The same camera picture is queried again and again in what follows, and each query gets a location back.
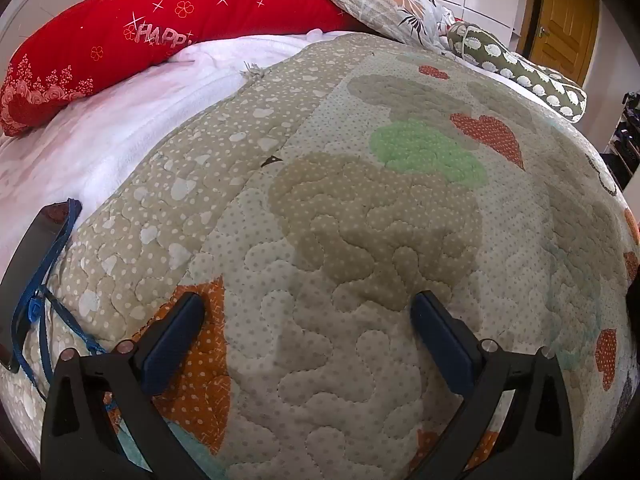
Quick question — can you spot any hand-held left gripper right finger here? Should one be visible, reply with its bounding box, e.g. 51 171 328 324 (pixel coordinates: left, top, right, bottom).
407 290 576 480

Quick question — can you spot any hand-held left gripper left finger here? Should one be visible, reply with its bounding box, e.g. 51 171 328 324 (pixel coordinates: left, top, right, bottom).
41 291 211 480

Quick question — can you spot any black phone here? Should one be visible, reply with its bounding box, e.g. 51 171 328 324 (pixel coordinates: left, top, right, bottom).
0 200 76 373

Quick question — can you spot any heart-patterned quilt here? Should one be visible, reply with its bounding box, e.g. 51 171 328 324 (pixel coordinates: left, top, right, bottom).
0 30 640 480

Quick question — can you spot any white fleece blanket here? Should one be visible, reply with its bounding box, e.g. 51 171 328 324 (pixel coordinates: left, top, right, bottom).
0 34 351 281

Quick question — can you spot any white cluttered shelf unit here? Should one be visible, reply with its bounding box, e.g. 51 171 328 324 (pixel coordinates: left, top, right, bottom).
597 91 640 192

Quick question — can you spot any green white-patterned pillow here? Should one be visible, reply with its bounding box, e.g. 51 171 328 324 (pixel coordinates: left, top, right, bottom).
446 20 588 123

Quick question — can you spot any red embroidered pillow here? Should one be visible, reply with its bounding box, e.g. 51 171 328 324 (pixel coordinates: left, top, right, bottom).
0 0 362 137

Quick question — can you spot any wooden door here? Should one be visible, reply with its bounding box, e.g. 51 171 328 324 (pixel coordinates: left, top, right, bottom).
527 0 601 88

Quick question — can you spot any blue lanyard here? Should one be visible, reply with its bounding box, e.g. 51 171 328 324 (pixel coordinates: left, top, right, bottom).
11 199 118 413

